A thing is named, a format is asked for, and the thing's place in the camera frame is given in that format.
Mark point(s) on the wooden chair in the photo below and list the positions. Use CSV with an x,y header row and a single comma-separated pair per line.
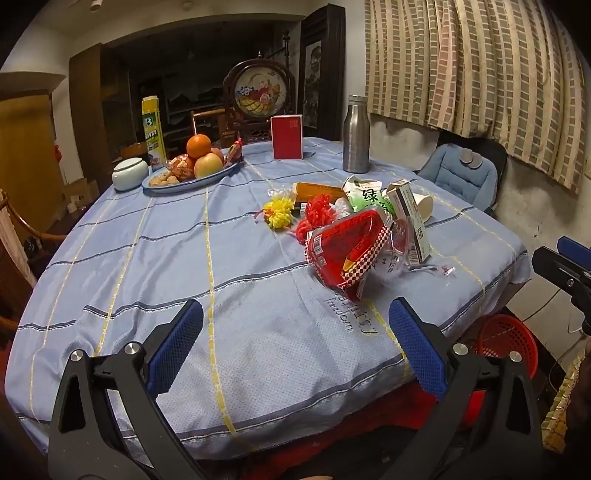
x,y
207,122

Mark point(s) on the white carton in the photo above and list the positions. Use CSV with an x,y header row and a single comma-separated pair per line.
x,y
408,217

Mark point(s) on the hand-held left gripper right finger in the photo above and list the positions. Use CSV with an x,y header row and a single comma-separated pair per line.
x,y
415,346

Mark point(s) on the red ribbon bow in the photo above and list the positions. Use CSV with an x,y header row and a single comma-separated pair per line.
x,y
316,217

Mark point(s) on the red apple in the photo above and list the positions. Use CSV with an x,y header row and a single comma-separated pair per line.
x,y
218,153

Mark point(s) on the red checkered food package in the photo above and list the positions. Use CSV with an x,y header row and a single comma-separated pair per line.
x,y
344,249

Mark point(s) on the blue oval plate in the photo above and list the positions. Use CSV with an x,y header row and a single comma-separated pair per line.
x,y
205,183

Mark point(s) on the blue striped tablecloth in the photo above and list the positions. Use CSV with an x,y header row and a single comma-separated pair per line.
x,y
231,277

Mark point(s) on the yellow plastic bow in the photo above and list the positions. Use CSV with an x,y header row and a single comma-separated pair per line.
x,y
279,213

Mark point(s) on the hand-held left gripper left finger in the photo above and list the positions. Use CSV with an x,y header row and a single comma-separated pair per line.
x,y
178,346

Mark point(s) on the tall yellow carton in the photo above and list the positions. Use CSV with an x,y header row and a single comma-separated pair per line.
x,y
152,134

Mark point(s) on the beige brick pattern curtain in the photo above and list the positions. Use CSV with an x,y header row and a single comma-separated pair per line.
x,y
471,64

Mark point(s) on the wooden armchair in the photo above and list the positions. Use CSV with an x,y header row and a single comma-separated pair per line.
x,y
27,221

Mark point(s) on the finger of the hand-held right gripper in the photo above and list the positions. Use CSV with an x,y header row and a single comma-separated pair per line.
x,y
556,267
575,248

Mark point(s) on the white green plastic bag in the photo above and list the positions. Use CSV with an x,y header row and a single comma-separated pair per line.
x,y
367,196

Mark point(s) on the gold patterned cloth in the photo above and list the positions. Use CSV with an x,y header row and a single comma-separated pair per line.
x,y
563,406

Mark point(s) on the large orange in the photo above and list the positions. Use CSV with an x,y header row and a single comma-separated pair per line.
x,y
199,146

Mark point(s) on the white paper cup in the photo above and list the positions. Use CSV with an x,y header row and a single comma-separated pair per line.
x,y
425,207

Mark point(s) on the white ceramic jar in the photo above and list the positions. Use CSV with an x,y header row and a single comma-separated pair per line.
x,y
129,175

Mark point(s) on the dark wooden painted panel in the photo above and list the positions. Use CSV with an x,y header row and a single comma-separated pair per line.
x,y
321,69

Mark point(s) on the red plastic basket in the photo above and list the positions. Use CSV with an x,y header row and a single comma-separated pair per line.
x,y
508,337

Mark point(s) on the round embroidered wooden ornament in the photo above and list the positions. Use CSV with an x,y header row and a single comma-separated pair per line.
x,y
258,94

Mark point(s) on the clear plastic wrapper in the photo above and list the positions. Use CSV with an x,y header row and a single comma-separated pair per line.
x,y
401,256

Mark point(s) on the clear bag of snacks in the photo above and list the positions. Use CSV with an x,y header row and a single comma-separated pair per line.
x,y
178,167

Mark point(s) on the black chair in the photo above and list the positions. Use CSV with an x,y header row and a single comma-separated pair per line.
x,y
496,152

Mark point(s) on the pile of walnuts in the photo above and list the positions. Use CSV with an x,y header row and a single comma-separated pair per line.
x,y
162,180

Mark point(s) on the red checkered snack stick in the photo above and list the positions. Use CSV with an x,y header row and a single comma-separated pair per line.
x,y
234,151

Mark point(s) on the red card stand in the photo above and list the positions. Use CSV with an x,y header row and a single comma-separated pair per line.
x,y
287,137

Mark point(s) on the orange cardboard box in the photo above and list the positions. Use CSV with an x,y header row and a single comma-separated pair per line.
x,y
318,191

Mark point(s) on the brown wooden wardrobe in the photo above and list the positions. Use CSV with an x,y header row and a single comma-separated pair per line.
x,y
87,115

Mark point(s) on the yellow apple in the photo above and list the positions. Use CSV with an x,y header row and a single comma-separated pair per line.
x,y
208,165

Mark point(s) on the red under cloth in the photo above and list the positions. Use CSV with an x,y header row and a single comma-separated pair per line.
x,y
323,443

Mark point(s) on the steel bottle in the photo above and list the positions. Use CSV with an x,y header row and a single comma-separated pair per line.
x,y
355,138

